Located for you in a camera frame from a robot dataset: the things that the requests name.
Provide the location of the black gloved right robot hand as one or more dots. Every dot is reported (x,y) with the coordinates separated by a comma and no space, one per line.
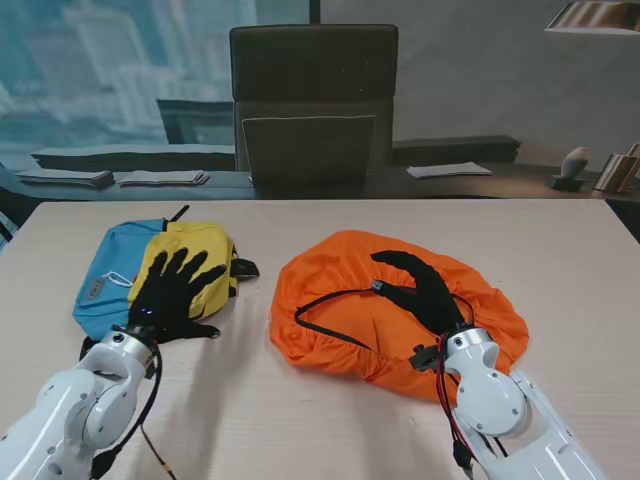
(430,295)

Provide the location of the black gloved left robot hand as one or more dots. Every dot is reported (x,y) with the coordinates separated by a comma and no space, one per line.
(165,295)

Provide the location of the blue and yellow backpack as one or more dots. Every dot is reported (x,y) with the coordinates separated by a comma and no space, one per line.
(110,255)

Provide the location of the orange rain cover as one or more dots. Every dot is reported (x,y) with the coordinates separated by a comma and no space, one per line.
(340,260)

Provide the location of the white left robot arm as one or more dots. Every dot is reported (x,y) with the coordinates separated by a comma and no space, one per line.
(75,400)

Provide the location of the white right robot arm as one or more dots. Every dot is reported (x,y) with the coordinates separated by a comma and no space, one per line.
(490,385)

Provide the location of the fanned grey paper stack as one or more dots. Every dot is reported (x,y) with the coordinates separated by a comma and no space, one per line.
(165,177)

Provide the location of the white paper sheet stack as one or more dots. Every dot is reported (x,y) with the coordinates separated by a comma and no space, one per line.
(447,170)

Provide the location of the long dark slab shelf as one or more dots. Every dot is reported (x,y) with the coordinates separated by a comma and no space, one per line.
(125,157)

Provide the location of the dark background desk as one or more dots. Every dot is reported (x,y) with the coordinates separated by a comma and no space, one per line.
(325,192)

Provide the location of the short dark slab shelf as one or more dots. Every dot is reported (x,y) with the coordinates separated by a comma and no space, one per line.
(450,149)

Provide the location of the thick grey paper stack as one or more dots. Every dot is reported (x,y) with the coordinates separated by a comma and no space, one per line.
(65,177)

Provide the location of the egg shaped vase on base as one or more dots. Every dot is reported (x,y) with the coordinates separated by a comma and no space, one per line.
(575,160)

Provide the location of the leaning brown books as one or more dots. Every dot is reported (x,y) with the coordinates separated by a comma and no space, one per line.
(617,172)

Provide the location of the dark office chair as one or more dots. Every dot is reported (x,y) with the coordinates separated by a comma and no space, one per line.
(312,65)

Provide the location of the copper lamp shade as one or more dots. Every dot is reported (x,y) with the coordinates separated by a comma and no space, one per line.
(595,17)

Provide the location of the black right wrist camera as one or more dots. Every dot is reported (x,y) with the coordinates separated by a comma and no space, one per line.
(425,357)

